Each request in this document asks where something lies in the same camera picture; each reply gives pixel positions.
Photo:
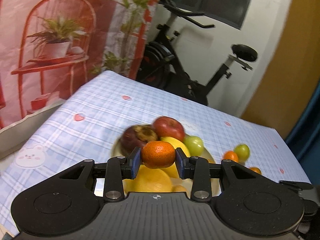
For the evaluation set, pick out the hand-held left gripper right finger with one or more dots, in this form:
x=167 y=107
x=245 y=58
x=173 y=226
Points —
x=181 y=163

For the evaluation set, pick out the blue curtain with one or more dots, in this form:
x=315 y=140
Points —
x=312 y=120

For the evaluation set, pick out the red apple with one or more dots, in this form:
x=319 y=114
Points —
x=167 y=127

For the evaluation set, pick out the small yellow fruit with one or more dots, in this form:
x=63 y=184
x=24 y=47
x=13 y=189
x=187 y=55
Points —
x=180 y=188

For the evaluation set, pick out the green round fruit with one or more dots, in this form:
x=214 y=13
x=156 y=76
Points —
x=194 y=145
x=242 y=151

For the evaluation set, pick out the purple mangosteen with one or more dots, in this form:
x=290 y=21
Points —
x=132 y=137

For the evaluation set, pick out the dark orange tangerine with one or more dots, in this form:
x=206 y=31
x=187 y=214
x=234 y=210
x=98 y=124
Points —
x=158 y=154

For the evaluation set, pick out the printed backdrop cloth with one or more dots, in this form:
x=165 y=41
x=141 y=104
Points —
x=62 y=17

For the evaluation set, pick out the dark window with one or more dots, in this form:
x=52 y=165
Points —
x=220 y=0

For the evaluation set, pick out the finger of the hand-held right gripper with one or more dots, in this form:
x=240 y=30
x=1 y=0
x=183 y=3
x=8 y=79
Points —
x=296 y=185

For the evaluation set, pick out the wooden panel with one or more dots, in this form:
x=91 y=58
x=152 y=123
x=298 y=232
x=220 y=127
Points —
x=287 y=80

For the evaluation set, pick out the black exercise bike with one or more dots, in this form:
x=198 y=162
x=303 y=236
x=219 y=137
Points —
x=175 y=62

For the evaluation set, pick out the cream round plate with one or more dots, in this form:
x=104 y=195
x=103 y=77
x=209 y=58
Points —
x=215 y=186

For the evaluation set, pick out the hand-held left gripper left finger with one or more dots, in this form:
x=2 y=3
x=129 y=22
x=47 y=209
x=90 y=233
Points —
x=135 y=163

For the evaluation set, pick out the yellow lemon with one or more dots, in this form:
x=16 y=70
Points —
x=175 y=142
x=150 y=180

